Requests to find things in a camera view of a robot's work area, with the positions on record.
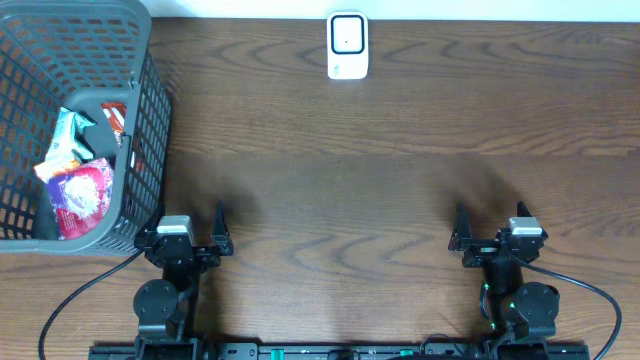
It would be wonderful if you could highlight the red white striped packet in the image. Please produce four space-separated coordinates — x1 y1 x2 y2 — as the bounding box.
101 102 126 146

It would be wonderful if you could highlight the small orange snack packet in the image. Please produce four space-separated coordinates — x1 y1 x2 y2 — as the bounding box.
34 157 82 183

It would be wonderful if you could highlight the red purple snack bag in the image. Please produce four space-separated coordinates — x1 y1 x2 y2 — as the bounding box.
47 158 114 240

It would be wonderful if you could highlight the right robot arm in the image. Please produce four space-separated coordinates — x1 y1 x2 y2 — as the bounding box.
448 201 559 359

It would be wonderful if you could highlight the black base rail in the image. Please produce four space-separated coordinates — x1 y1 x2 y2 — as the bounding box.
88 341 592 360

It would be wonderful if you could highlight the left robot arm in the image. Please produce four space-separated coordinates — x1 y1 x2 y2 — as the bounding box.
133 203 234 360

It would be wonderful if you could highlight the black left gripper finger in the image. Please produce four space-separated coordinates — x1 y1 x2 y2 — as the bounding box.
146 205 163 231
211 202 231 246

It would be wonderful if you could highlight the teal white snack packet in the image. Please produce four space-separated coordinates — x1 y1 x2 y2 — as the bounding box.
45 107 95 162

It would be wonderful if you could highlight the grey plastic mesh basket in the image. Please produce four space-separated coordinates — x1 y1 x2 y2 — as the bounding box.
1 0 171 256

